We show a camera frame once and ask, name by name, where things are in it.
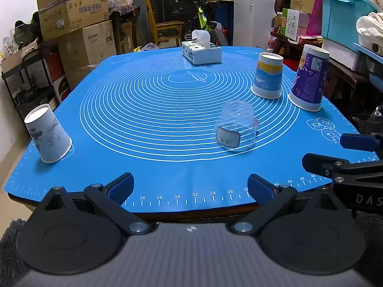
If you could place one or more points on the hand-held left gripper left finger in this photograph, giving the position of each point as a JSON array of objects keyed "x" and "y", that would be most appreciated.
[{"x": 121, "y": 187}]

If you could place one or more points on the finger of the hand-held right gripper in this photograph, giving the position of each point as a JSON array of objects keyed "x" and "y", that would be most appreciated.
[
  {"x": 356, "y": 142},
  {"x": 317, "y": 163}
]

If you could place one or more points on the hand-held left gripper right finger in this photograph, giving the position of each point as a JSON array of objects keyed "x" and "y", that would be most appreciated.
[{"x": 261, "y": 187}]

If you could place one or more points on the clear plastic cup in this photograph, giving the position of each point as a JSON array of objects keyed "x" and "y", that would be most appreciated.
[{"x": 236, "y": 125}]

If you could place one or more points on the purple paper cup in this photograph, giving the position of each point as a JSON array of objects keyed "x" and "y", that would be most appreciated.
[{"x": 309, "y": 77}]

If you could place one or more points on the white grey-print paper cup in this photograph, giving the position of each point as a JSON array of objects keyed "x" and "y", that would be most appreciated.
[{"x": 48, "y": 137}]

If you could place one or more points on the blue yellow paper cup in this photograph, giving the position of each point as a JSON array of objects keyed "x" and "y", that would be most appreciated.
[{"x": 267, "y": 76}]

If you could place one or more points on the black plastic bag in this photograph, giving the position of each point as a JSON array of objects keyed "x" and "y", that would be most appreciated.
[{"x": 369, "y": 119}]

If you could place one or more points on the grey fleece cloth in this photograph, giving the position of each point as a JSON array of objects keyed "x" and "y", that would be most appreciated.
[
  {"x": 10, "y": 248},
  {"x": 372, "y": 230}
]

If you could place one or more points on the dark wooden side table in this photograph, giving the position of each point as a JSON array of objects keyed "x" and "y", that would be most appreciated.
[{"x": 344, "y": 76}]

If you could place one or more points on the blue silicone baking mat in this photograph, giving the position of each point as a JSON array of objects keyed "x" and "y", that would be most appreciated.
[{"x": 149, "y": 110}]

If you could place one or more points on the white cloth bundle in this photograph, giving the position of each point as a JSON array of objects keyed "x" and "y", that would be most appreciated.
[{"x": 369, "y": 28}]

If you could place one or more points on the teal plastic storage bin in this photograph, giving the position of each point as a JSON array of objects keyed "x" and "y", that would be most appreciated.
[{"x": 344, "y": 18}]

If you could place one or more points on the magenta plastic container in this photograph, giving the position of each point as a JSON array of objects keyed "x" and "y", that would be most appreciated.
[{"x": 315, "y": 16}]

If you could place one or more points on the green white carton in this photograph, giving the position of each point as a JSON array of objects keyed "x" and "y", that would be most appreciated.
[{"x": 291, "y": 24}]

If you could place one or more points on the large closed cardboard box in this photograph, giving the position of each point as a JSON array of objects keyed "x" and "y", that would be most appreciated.
[{"x": 89, "y": 47}]

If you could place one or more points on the white blue-print tissue box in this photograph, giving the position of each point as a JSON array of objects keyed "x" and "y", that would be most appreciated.
[{"x": 203, "y": 56}]

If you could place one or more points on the black metal shelf rack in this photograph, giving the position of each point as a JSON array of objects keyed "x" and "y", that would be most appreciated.
[{"x": 28, "y": 77}]

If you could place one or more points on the white chest freezer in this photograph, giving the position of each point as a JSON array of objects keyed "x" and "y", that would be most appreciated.
[{"x": 254, "y": 21}]

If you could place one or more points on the white tissue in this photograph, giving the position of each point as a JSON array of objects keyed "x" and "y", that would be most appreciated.
[{"x": 201, "y": 38}]

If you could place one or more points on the wooden chair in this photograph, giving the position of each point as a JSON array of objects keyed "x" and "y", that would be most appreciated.
[{"x": 164, "y": 27}]

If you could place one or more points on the flat cardboard box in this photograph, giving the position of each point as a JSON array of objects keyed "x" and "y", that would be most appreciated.
[{"x": 16, "y": 56}]

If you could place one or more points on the open cardboard box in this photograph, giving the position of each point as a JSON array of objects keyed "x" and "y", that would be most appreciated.
[{"x": 71, "y": 12}]

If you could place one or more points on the black cap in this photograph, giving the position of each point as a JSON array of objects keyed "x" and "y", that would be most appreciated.
[{"x": 25, "y": 31}]

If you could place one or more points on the bicycle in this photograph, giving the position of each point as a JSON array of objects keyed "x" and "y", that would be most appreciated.
[{"x": 203, "y": 12}]

